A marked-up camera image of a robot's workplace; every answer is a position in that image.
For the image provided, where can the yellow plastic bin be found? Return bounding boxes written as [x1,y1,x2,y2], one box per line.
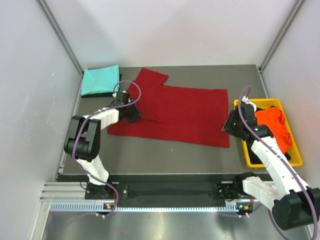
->
[241,98,303,169]

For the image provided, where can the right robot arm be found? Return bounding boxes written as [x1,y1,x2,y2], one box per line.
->
[222,102,320,231]

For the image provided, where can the aluminium frame rail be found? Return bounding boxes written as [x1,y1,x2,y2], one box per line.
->
[40,182,86,202]

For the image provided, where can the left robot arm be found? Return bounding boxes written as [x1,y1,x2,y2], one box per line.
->
[63,91,142,199]

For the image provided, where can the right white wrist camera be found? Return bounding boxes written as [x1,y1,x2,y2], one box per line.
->
[241,96,256,106]

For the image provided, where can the folded dark t-shirt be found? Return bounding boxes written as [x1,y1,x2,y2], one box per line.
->
[80,74,122,98]

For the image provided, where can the dark red t-shirt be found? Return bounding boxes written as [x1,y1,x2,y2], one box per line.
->
[107,67,230,148]

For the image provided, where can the grey slotted cable duct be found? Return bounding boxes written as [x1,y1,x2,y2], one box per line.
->
[50,201,253,213]

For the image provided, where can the orange t-shirt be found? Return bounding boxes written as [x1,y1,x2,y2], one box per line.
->
[255,106,293,154]

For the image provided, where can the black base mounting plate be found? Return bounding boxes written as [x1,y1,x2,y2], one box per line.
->
[84,173,243,207]

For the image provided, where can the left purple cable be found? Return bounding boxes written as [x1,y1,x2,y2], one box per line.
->
[71,80,143,216]

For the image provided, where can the folded teal t-shirt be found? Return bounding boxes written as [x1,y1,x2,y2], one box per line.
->
[81,64,120,97]

